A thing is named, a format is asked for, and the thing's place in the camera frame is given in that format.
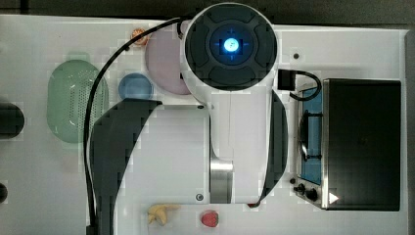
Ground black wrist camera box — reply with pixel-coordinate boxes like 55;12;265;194
277;70;297;91

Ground black utensil holder cup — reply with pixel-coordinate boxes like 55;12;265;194
0;102;24;139

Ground red tomato toy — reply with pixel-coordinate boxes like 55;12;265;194
247;204;257;209

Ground blue bowl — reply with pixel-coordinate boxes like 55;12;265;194
118;73;154;100

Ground strawberry toy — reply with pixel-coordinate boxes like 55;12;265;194
201;211;219;228

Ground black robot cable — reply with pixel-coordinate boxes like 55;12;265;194
82;16;192;235

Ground green perforated colander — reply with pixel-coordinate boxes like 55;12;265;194
47;52;99;143

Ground black toaster oven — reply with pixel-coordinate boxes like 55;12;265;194
294;78;401;212

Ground lilac round plate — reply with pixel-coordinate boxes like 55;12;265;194
145;23;190;95

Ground peeled banana toy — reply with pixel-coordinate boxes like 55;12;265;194
148;204;181;226

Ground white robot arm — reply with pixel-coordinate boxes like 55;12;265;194
88;3;288;235

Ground blue glass oven door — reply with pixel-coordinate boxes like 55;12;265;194
300;93;323;185

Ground orange slice toy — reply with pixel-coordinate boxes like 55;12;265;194
130;28;149;46

